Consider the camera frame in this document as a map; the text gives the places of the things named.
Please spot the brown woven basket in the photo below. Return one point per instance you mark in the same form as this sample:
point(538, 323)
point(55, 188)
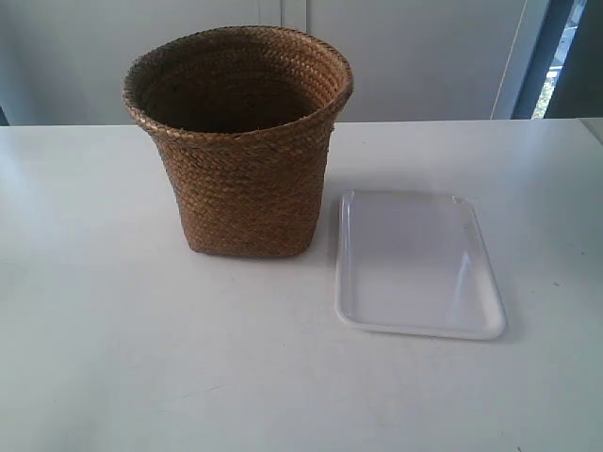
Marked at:
point(242, 118)

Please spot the white rectangular plastic tray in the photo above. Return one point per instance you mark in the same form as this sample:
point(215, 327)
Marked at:
point(415, 263)

